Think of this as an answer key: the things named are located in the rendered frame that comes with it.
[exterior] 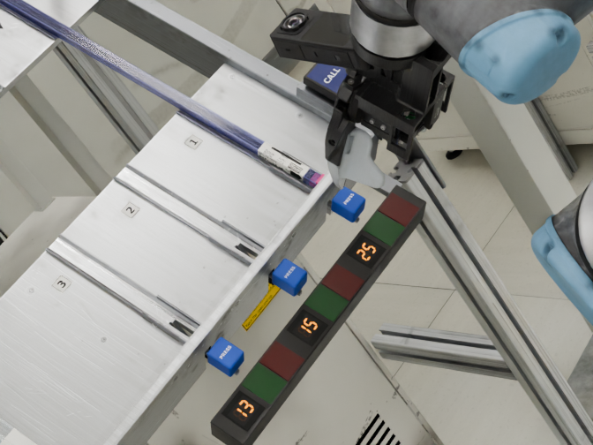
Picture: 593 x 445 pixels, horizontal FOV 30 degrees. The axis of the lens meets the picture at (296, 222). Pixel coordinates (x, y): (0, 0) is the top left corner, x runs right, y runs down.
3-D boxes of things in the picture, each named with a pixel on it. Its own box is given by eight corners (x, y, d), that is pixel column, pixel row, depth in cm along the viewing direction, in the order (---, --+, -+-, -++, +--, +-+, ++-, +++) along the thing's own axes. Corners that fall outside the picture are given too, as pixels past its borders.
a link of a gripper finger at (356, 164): (365, 225, 107) (388, 154, 100) (314, 195, 108) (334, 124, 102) (380, 209, 109) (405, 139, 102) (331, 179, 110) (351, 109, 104)
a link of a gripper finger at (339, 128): (330, 174, 104) (351, 101, 98) (317, 166, 104) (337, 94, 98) (356, 150, 107) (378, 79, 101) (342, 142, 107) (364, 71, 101)
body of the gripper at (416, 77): (404, 168, 100) (421, 84, 90) (326, 123, 103) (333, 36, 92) (447, 113, 104) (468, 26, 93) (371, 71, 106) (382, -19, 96)
